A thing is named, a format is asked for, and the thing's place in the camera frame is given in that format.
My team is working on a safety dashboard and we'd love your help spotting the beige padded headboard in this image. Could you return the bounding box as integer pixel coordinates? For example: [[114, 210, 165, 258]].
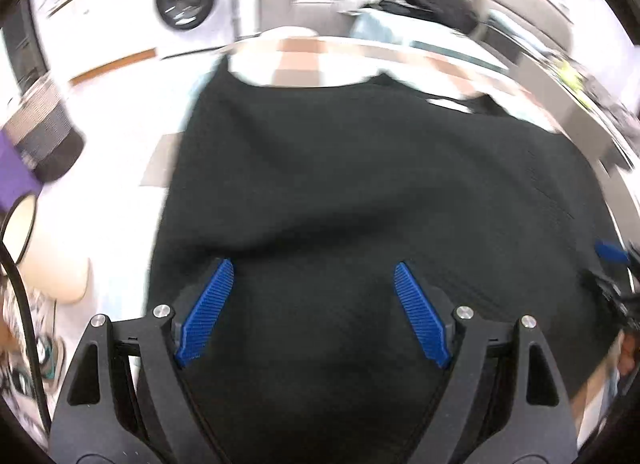
[[480, 0, 576, 60]]

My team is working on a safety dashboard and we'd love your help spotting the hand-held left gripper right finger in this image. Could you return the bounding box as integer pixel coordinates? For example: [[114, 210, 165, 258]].
[[394, 261, 581, 464]]

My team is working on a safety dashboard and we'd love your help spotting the dark door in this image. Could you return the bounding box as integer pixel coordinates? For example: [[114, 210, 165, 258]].
[[0, 9, 51, 90]]

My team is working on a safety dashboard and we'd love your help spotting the purple bag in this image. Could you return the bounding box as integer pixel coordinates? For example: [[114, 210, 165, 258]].
[[0, 129, 44, 215]]

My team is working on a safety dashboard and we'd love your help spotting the white washing machine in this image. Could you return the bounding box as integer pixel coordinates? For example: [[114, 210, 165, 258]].
[[145, 0, 236, 59]]

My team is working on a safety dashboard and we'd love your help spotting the brown checked tablecloth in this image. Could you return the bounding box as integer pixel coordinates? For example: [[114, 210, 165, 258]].
[[140, 34, 636, 445]]

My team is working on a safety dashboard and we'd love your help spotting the beige bedside cabinet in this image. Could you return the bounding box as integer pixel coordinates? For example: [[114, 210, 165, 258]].
[[515, 54, 640, 170]]

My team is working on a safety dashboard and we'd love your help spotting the green figurine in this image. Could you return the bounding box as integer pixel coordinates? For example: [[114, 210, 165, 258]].
[[555, 61, 591, 105]]

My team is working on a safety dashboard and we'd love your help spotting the black knit sweater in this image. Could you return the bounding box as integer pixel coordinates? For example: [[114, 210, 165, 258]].
[[147, 56, 631, 464]]

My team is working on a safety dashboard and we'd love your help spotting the cream cylinder with black rim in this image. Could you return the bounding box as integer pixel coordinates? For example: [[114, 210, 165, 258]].
[[0, 194, 91, 305]]

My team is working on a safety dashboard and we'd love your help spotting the white base cabinet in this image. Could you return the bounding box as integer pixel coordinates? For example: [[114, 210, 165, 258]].
[[30, 0, 161, 87]]

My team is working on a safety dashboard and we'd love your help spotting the woven laundry basket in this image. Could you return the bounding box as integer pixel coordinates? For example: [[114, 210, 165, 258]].
[[5, 76, 86, 183]]

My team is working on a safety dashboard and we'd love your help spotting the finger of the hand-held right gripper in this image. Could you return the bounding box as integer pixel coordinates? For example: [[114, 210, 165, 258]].
[[594, 239, 631, 265]]

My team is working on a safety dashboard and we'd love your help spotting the black cable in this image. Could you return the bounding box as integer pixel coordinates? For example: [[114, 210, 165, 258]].
[[0, 244, 54, 435]]

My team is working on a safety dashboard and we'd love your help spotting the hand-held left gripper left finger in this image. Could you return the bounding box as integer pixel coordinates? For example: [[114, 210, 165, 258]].
[[49, 258, 235, 464]]

